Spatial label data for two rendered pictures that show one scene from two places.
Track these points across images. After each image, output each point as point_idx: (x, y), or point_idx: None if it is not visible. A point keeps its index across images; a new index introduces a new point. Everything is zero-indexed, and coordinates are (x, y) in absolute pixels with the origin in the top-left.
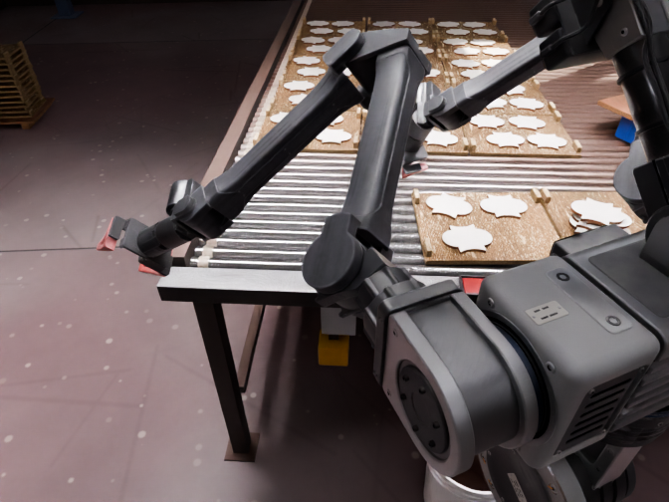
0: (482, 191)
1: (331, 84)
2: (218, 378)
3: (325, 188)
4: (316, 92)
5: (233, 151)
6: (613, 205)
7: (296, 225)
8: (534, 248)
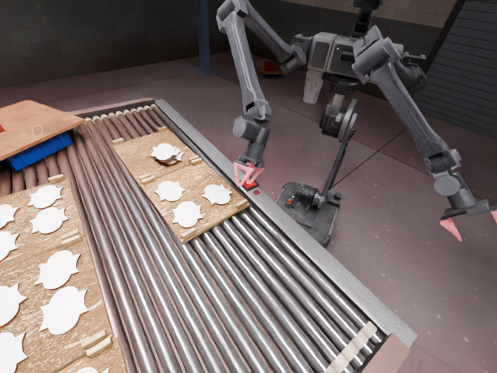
0: (149, 210)
1: (394, 68)
2: None
3: (211, 316)
4: (397, 78)
5: None
6: (137, 156)
7: (276, 298)
8: (203, 172)
